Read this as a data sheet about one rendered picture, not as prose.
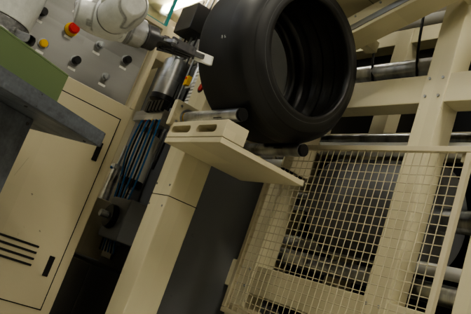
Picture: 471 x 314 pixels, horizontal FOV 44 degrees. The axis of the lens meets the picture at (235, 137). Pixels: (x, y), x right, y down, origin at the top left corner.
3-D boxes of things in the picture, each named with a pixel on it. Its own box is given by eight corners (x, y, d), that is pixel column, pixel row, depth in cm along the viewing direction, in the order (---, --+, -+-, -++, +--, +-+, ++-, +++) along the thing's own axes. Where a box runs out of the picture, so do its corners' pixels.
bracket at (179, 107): (165, 123, 211) (174, 99, 213) (247, 166, 232) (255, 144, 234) (169, 123, 208) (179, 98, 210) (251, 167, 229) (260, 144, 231)
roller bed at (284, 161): (251, 164, 249) (274, 101, 256) (277, 177, 256) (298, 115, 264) (282, 165, 232) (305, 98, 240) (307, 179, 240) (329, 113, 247)
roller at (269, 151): (247, 156, 228) (237, 153, 226) (249, 145, 229) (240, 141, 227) (307, 158, 200) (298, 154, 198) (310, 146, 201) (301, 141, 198)
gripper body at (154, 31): (151, 20, 173) (179, 31, 178) (141, 26, 181) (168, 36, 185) (145, 45, 172) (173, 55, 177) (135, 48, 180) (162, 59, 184)
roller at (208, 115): (193, 123, 215) (182, 125, 212) (190, 110, 214) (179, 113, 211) (250, 120, 186) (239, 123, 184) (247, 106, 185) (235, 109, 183)
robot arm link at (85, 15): (115, 48, 178) (130, 41, 166) (65, 29, 170) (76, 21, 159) (124, 14, 179) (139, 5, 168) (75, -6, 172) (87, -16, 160)
